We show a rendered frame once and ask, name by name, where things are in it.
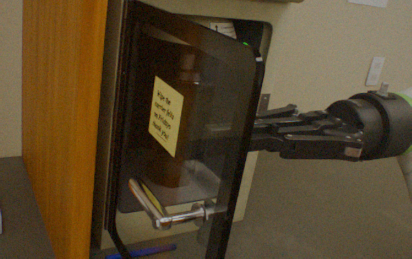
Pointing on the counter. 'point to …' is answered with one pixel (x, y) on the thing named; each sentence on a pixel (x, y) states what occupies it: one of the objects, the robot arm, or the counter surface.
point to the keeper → (264, 102)
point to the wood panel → (62, 105)
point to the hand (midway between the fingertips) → (236, 137)
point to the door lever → (164, 218)
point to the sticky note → (165, 115)
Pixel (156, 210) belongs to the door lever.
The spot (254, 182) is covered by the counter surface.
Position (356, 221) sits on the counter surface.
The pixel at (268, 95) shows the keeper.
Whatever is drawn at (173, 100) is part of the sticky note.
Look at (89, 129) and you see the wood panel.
